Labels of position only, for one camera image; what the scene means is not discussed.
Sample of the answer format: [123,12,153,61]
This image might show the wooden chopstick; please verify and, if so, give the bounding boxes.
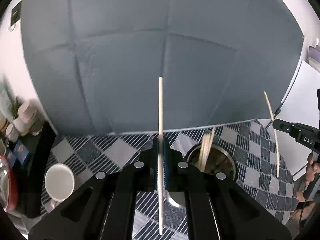
[264,91,280,178]
[157,76,164,236]

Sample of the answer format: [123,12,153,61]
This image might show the person's right hand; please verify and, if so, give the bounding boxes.
[296,153,319,220]

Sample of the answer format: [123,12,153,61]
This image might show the black cylindrical utensil holder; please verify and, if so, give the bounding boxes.
[183,144,237,180]

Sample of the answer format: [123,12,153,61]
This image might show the white ceramic mug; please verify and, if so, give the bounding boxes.
[44,163,75,202]

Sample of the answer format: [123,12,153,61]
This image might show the blue patterned tablecloth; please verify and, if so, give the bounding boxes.
[39,119,301,240]

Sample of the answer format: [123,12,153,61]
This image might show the black side shelf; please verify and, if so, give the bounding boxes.
[16,122,56,218]

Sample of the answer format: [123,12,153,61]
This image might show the red appliance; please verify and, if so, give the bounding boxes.
[0,156,18,212]

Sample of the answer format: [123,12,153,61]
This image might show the white jars group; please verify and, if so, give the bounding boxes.
[5,98,44,142]

